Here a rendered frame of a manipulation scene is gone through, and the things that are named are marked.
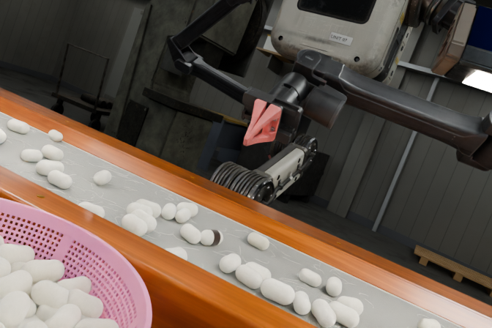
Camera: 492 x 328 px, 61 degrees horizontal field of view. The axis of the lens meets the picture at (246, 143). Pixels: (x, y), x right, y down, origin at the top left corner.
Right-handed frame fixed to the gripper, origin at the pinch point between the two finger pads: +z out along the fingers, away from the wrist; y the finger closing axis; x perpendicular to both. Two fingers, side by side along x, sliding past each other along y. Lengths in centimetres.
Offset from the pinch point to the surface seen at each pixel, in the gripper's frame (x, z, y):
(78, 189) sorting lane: 3.3, 20.1, -15.5
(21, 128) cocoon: 9.3, 11.6, -38.3
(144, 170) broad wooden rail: 14.8, 3.1, -18.1
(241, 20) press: 133, -308, -151
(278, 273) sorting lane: 6.1, 14.9, 13.5
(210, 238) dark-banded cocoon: 3.0, 17.1, 4.0
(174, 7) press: 129, -277, -209
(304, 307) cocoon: -0.9, 21.7, 18.2
